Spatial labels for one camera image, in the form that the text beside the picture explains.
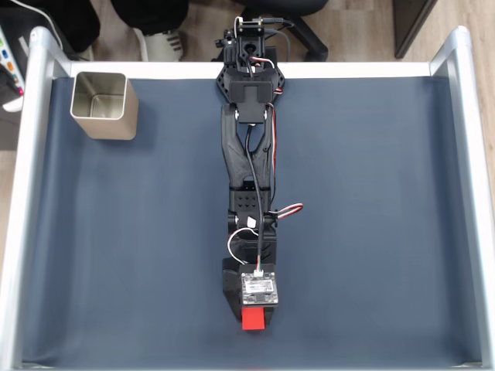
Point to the square metal tin container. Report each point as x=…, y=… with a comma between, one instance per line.
x=116, y=125

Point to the person's leg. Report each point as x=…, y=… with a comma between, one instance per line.
x=83, y=23
x=151, y=15

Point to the black box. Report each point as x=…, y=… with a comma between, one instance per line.
x=15, y=23

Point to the white device with coloured stickers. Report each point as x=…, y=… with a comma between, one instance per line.
x=5, y=62

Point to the white striped shoe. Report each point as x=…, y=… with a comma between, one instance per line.
x=162, y=46

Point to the motor controller board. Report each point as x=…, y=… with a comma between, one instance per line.
x=249, y=26

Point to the bare camera circuit board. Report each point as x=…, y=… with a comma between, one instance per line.
x=259, y=290

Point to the dark blue table mat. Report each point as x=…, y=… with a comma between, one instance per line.
x=116, y=232

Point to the black office chair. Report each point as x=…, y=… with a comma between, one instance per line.
x=309, y=31

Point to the red cube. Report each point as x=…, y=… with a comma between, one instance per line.
x=253, y=320

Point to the dark wooden cabinet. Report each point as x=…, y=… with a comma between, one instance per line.
x=414, y=23

